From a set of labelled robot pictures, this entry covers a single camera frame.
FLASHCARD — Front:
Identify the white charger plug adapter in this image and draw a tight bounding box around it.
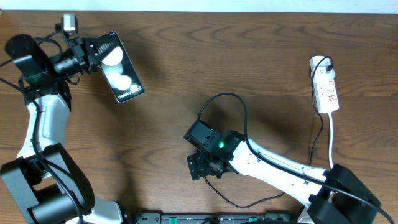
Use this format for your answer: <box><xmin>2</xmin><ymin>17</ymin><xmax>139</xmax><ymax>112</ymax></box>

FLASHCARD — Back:
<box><xmin>310</xmin><ymin>55</ymin><xmax>334</xmax><ymax>72</ymax></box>

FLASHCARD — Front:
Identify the black Samsung Galaxy smartphone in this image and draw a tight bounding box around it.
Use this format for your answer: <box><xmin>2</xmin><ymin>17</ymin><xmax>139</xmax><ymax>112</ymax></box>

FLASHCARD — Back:
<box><xmin>100</xmin><ymin>31</ymin><xmax>145</xmax><ymax>103</ymax></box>

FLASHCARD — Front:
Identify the black charger cable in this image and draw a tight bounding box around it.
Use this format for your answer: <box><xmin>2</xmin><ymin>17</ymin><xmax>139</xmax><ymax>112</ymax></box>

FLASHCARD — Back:
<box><xmin>203</xmin><ymin>55</ymin><xmax>335</xmax><ymax>210</ymax></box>

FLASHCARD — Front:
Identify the white power strip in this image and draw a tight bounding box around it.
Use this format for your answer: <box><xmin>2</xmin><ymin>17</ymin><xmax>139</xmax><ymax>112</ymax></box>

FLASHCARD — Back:
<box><xmin>311</xmin><ymin>67</ymin><xmax>340</xmax><ymax>114</ymax></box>

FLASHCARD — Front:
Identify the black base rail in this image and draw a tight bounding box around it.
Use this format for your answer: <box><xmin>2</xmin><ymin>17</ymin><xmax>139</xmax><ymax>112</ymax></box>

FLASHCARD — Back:
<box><xmin>134</xmin><ymin>213</ymin><xmax>296</xmax><ymax>224</ymax></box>

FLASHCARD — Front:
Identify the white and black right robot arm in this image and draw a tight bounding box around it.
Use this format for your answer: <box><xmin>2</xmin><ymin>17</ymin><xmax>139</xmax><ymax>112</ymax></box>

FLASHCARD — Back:
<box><xmin>184</xmin><ymin>120</ymin><xmax>381</xmax><ymax>223</ymax></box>

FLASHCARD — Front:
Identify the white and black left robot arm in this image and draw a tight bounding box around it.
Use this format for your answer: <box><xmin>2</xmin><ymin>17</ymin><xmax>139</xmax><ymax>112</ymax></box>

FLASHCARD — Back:
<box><xmin>1</xmin><ymin>32</ymin><xmax>134</xmax><ymax>223</ymax></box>

